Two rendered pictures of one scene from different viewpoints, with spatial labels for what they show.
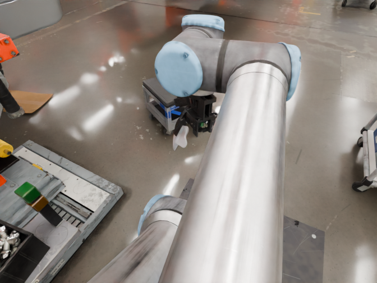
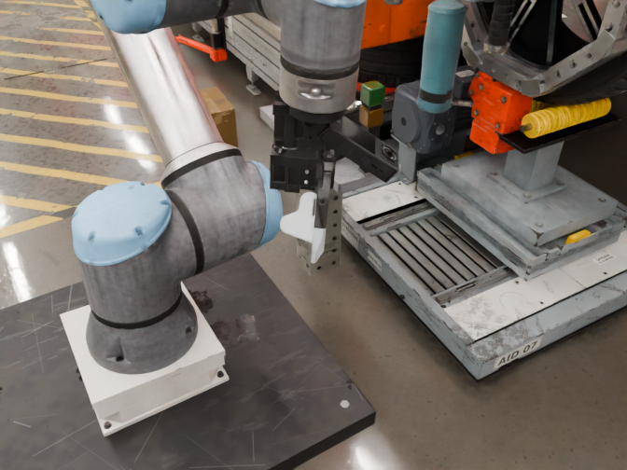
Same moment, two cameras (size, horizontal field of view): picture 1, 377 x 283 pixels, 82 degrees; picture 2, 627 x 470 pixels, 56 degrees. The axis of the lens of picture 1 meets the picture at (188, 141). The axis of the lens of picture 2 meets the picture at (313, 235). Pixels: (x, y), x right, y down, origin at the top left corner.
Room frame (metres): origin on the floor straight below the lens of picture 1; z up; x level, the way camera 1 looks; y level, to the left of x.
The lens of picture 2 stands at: (0.84, -0.57, 1.17)
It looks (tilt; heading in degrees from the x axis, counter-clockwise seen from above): 38 degrees down; 123
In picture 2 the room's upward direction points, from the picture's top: straight up
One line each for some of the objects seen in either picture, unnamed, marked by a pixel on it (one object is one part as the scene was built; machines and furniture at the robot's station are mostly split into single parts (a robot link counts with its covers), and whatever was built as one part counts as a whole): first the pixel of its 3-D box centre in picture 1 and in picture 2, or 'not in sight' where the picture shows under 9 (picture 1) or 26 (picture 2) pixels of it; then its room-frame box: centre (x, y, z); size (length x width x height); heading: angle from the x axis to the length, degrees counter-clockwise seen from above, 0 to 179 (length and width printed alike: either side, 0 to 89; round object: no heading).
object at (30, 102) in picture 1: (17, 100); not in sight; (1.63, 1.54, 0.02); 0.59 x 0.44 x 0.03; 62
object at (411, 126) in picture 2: not in sight; (453, 124); (0.27, 1.13, 0.26); 0.42 x 0.18 x 0.35; 62
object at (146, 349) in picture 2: not in sight; (139, 312); (0.20, -0.15, 0.43); 0.19 x 0.19 x 0.10
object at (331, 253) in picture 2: not in sight; (318, 205); (0.12, 0.56, 0.21); 0.10 x 0.10 x 0.42; 62
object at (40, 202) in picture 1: (36, 201); (370, 115); (0.32, 0.45, 0.59); 0.04 x 0.04 x 0.04; 62
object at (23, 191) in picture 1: (27, 192); (372, 93); (0.32, 0.45, 0.64); 0.04 x 0.04 x 0.04; 62
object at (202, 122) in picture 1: (200, 110); (308, 142); (0.48, -0.03, 0.80); 0.09 x 0.08 x 0.12; 29
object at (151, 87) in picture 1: (178, 102); not in sight; (1.39, 0.08, 0.17); 0.43 x 0.36 x 0.34; 125
